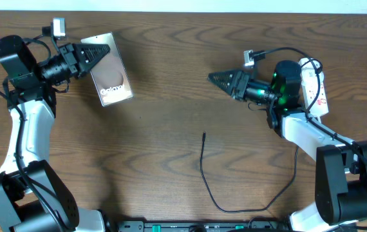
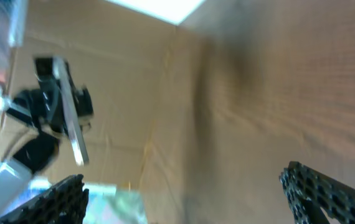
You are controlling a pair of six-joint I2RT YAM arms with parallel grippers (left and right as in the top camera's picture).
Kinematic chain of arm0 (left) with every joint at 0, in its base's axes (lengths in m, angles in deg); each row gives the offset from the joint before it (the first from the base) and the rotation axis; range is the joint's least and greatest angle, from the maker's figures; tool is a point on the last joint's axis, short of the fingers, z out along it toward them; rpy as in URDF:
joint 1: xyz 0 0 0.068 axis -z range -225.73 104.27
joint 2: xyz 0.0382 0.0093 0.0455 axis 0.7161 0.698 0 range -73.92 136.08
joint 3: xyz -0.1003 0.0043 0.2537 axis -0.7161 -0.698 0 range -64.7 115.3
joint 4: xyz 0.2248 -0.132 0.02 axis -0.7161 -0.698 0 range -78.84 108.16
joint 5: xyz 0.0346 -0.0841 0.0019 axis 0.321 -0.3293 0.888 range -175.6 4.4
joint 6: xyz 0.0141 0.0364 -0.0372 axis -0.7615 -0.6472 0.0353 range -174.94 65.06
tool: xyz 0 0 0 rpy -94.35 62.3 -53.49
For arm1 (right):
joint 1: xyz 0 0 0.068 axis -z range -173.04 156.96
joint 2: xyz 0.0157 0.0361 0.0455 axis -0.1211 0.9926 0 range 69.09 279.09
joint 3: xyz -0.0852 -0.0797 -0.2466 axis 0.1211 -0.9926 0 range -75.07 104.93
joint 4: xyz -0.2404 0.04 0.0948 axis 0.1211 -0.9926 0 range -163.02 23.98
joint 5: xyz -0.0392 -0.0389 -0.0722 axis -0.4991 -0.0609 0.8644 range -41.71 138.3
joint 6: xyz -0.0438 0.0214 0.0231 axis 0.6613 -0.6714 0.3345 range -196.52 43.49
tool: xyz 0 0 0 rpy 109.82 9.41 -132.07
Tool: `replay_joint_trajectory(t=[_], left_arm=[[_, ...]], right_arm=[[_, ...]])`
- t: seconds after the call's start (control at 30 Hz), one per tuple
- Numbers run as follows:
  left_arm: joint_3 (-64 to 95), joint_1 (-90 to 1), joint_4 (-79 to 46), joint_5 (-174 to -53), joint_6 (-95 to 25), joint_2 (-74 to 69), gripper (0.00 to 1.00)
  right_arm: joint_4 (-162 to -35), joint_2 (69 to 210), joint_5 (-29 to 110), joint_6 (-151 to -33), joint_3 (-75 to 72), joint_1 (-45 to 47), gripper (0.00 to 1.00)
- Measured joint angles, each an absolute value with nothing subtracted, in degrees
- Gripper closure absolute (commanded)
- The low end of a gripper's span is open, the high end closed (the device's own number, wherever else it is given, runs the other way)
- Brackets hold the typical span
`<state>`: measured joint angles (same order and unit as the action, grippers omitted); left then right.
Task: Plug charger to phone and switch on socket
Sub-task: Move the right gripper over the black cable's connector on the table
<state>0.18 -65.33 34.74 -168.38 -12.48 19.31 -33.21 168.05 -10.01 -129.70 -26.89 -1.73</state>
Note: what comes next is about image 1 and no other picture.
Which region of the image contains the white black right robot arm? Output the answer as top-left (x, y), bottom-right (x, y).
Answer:
top-left (208, 58), bottom-right (367, 231)

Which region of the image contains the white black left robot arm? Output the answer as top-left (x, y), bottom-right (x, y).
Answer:
top-left (0, 35), bottom-right (116, 231)

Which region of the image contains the white USB charger plug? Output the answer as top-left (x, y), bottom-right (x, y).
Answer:
top-left (298, 58), bottom-right (323, 74)

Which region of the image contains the black USB charging cable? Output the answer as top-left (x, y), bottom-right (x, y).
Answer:
top-left (199, 58), bottom-right (324, 214)

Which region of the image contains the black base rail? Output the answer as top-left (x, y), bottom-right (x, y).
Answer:
top-left (117, 220), bottom-right (290, 232)

